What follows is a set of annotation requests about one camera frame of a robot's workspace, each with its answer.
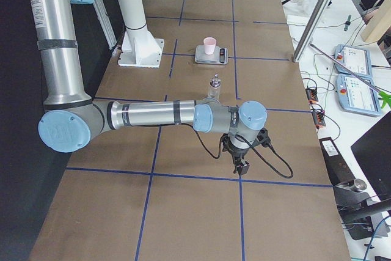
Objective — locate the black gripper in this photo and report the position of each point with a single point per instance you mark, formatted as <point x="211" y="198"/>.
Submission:
<point x="237" y="153"/>

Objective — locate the glass sauce bottle metal pourer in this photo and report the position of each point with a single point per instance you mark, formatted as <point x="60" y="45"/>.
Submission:
<point x="214" y="87"/>

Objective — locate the pink paper cup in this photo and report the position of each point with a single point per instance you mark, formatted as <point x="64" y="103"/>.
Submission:
<point x="209" y="44"/>

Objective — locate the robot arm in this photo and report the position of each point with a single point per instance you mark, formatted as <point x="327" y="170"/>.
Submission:
<point x="73" y="116"/>

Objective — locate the digital kitchen scale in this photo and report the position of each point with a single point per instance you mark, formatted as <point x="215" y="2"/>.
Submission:
<point x="219" y="56"/>

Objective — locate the black power box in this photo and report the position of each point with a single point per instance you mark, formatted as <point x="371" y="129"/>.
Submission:
<point x="337" y="168"/>

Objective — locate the orange black connector block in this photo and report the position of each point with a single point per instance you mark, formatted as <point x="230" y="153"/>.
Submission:
<point x="311" y="95"/>

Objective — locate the black computer monitor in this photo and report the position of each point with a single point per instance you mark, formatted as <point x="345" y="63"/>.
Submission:
<point x="372" y="153"/>

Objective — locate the blue teach pendant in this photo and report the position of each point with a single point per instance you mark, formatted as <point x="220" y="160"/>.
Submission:
<point x="355" y="96"/>
<point x="353" y="58"/>

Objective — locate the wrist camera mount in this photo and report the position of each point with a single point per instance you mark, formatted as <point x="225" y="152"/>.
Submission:
<point x="263" y="138"/>

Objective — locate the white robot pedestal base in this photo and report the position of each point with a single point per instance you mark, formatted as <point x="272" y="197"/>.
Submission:
<point x="139" y="47"/>

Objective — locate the green handled reacher grabber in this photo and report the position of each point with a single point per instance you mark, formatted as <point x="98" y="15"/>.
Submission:
<point x="385" y="97"/>

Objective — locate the aluminium frame post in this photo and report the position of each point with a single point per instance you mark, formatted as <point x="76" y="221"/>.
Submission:
<point x="310" y="29"/>

